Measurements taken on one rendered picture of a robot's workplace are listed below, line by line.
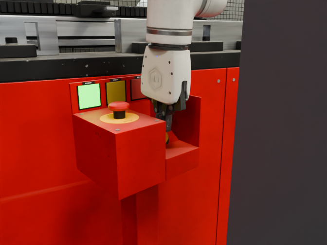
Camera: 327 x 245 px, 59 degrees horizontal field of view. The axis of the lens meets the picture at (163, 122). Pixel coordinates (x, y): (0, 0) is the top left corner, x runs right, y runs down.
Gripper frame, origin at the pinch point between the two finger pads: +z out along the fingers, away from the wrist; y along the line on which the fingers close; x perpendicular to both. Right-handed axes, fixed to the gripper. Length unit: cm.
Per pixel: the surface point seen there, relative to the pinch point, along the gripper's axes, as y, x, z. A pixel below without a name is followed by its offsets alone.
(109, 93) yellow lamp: -9.8, -6.8, -4.8
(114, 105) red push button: -0.9, -11.2, -5.3
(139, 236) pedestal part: 2.9, -7.4, 23.3
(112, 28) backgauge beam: -55, 22, -14
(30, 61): -25.7, -16.8, -9.5
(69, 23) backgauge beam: -59, 8, -16
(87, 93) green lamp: -9.9, -11.7, -5.4
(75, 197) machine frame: -21.2, -10.6, 26.0
